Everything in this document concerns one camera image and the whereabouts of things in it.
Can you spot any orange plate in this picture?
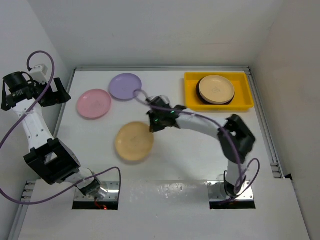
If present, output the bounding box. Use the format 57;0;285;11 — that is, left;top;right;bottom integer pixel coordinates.
198;75;235;105
114;121;154;162

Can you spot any pink plate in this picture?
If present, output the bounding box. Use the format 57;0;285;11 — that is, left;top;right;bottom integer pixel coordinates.
76;89;112;119

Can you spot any purple plate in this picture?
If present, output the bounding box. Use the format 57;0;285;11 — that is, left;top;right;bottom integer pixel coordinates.
108;73;142;101

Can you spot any steel rimmed plate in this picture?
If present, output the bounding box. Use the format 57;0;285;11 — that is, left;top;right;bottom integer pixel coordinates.
196;81;235;105

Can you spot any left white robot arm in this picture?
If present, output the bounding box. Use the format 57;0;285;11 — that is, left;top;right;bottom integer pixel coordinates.
1;71;107;200

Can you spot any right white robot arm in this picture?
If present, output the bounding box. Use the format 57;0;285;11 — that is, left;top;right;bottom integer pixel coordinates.
145;96;256;198

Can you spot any yellow plastic bin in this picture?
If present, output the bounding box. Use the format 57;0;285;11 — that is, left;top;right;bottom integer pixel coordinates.
184;71;254;112

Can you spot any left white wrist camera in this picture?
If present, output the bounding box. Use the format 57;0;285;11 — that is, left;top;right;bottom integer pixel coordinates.
29;64;48;84

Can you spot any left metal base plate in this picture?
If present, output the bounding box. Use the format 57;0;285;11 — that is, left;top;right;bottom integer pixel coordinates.
73;181;120;202

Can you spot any metal base plate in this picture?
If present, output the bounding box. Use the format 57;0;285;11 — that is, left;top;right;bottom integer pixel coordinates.
207;181;254;203
73;181;120;202

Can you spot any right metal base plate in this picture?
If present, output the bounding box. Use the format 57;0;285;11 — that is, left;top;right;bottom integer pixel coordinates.
207;181;254;203

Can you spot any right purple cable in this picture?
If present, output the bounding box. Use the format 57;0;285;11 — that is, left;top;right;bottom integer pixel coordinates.
133;89;261;203

